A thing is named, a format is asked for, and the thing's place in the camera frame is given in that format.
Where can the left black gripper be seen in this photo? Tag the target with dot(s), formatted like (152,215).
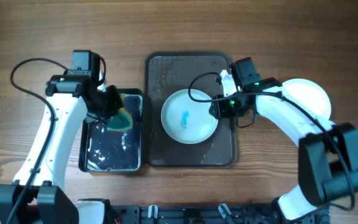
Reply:
(117,101)

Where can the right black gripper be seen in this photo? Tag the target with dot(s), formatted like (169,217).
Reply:
(221,111)

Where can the green yellow sponge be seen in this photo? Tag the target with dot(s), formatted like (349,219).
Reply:
(122,121)

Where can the white plate top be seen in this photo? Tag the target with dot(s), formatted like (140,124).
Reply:
(185,116)

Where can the white plate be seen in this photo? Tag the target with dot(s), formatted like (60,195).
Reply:
(185,116)
(310,95)

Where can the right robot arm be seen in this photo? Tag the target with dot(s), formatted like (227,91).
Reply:
(327,152)

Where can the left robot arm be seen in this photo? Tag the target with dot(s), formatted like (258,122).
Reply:
(36,195)

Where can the dark brown serving tray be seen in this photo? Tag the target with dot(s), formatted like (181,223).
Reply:
(168,72)

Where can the black rectangular water basin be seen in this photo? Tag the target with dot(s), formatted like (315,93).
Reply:
(104,150)

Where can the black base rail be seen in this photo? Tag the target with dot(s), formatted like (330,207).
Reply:
(246,214)

